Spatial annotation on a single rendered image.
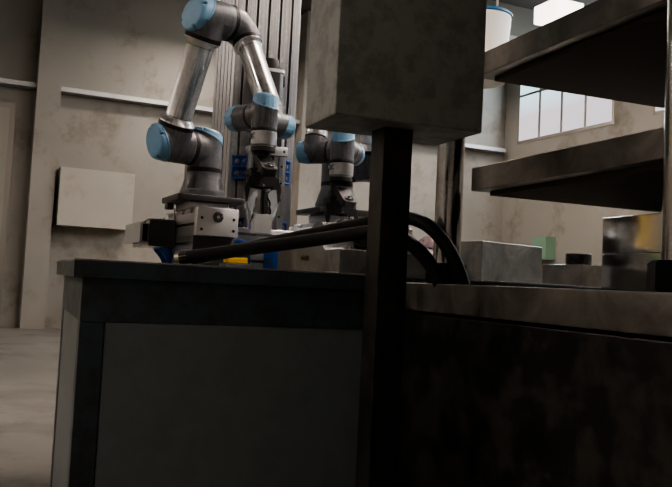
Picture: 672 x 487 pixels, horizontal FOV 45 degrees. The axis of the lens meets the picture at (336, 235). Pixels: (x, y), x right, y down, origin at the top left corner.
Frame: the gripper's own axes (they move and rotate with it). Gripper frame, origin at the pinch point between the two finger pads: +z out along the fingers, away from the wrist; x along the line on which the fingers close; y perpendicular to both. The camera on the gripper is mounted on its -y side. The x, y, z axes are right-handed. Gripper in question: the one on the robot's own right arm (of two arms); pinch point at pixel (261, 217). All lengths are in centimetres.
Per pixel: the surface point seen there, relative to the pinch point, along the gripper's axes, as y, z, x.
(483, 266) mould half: -30, 11, -55
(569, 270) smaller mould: -12, 10, -96
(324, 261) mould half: -25.3, 12.0, -10.1
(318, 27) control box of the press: -78, -30, 13
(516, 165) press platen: -84, -8, -28
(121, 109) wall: 936, -208, -60
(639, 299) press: -130, 17, -18
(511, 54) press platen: -80, -31, -28
